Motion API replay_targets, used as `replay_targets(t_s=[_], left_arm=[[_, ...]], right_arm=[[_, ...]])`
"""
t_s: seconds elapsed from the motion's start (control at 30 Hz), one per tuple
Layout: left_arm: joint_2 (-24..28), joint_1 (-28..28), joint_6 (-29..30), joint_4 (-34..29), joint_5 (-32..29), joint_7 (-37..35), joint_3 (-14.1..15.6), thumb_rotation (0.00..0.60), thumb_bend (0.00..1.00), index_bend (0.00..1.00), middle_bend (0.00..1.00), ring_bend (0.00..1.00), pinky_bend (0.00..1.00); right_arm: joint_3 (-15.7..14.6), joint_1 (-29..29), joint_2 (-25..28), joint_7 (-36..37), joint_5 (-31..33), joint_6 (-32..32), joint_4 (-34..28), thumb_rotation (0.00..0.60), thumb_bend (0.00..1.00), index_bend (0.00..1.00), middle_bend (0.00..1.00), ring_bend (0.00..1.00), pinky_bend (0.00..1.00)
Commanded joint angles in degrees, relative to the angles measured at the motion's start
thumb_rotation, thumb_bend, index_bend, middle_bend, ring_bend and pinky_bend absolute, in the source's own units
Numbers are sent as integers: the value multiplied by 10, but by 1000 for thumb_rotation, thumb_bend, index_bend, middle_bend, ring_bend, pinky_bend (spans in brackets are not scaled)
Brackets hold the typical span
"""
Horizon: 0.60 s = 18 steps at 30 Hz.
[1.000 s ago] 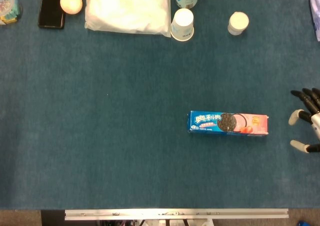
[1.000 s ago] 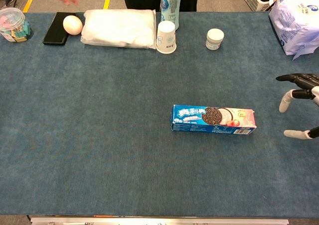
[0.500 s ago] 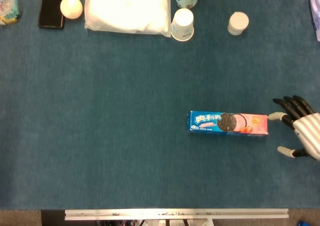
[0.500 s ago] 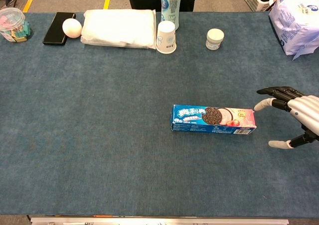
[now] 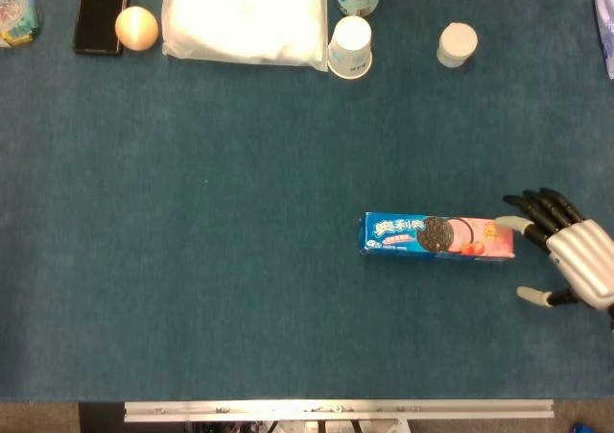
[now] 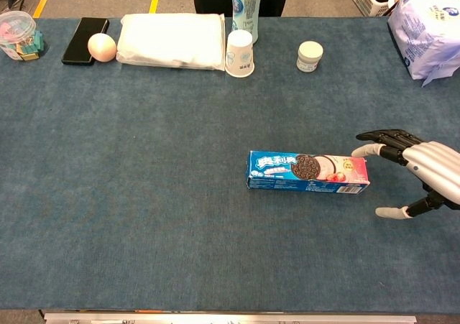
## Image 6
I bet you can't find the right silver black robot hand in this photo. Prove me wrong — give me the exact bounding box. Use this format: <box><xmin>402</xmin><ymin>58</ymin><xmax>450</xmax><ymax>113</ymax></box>
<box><xmin>351</xmin><ymin>129</ymin><xmax>460</xmax><ymax>219</ymax></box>

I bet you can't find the blue pink Oreo box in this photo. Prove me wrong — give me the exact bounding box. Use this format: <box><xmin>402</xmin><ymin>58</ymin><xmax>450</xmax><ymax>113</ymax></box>
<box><xmin>245</xmin><ymin>149</ymin><xmax>372</xmax><ymax>196</ymax></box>

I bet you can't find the purple white tissue package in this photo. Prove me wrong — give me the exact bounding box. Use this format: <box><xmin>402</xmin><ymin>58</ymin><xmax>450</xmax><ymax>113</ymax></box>
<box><xmin>387</xmin><ymin>0</ymin><xmax>460</xmax><ymax>88</ymax></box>

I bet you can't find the small white lidded jar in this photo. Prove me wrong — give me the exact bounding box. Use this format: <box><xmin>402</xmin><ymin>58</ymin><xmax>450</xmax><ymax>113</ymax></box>
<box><xmin>296</xmin><ymin>40</ymin><xmax>324</xmax><ymax>73</ymax></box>

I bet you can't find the upturned white paper cup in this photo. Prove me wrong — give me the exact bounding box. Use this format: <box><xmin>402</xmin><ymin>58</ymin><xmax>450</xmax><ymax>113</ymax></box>
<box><xmin>224</xmin><ymin>29</ymin><xmax>256</xmax><ymax>78</ymax></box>

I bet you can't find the white blue drink bottle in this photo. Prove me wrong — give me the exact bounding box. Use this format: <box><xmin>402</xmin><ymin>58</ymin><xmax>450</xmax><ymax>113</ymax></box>
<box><xmin>230</xmin><ymin>0</ymin><xmax>264</xmax><ymax>45</ymax></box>

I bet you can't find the teal carpet table mat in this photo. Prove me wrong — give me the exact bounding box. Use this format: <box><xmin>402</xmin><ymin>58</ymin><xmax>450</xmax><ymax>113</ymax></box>
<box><xmin>0</xmin><ymin>17</ymin><xmax>460</xmax><ymax>313</ymax></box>

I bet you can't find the white powder plastic bag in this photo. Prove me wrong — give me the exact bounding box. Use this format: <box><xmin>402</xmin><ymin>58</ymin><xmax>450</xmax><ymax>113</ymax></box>
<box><xmin>116</xmin><ymin>12</ymin><xmax>227</xmax><ymax>71</ymax></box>

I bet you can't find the beige egg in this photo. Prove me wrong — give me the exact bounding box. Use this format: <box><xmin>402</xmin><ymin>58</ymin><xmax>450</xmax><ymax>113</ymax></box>
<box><xmin>87</xmin><ymin>32</ymin><xmax>118</xmax><ymax>63</ymax></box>

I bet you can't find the black smartphone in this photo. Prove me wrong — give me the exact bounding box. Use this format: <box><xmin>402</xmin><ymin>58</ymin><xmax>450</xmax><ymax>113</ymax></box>
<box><xmin>60</xmin><ymin>17</ymin><xmax>111</xmax><ymax>67</ymax></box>

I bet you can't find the clear jar of binder clips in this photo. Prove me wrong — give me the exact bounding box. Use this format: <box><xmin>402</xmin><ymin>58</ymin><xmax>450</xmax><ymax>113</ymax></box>
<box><xmin>0</xmin><ymin>11</ymin><xmax>45</xmax><ymax>63</ymax></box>

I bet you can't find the aluminium frame rail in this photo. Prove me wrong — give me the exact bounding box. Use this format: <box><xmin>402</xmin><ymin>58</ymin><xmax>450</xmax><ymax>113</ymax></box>
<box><xmin>44</xmin><ymin>313</ymin><xmax>418</xmax><ymax>324</ymax></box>

